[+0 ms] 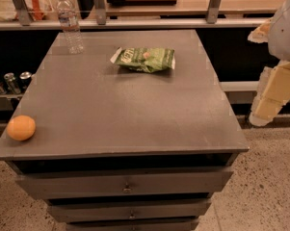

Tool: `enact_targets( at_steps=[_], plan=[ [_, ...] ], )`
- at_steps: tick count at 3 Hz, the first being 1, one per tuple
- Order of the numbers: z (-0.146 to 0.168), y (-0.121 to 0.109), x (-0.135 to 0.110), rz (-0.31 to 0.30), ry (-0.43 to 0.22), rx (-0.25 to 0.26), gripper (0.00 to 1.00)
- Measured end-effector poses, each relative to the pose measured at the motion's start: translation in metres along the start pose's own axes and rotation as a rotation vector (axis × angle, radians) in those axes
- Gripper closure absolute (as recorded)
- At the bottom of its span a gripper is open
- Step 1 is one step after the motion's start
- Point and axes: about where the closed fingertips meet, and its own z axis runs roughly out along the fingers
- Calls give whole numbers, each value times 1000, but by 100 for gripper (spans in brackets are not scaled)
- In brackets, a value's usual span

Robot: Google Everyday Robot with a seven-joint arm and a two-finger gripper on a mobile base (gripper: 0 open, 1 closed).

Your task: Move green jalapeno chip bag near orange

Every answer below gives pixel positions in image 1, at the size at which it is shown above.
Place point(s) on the green jalapeno chip bag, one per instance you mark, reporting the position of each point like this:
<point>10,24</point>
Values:
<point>147,60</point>

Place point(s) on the grey drawer cabinet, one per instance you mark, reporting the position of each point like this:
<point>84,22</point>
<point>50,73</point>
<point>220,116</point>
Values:
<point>171,135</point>

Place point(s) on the white orange bag on shelf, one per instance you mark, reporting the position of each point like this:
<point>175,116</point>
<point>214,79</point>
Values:
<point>39,9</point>

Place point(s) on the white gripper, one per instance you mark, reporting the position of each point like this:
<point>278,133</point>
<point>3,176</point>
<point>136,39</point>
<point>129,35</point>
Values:
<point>284,36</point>

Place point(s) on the metal shelf rail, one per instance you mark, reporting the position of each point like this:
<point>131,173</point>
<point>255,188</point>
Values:
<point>140,24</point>

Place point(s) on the clear plastic water bottle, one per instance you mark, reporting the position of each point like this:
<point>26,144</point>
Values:
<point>69,22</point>

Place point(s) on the middle silver can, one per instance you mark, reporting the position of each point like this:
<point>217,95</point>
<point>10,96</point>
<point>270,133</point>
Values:
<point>12,83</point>

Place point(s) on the right silver can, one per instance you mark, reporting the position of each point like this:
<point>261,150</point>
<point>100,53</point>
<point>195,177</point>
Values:
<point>25,78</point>

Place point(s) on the top drawer knob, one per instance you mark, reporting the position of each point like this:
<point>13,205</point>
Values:
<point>127,189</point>

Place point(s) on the orange fruit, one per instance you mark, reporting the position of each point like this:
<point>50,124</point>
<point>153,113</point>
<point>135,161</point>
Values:
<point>21,128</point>

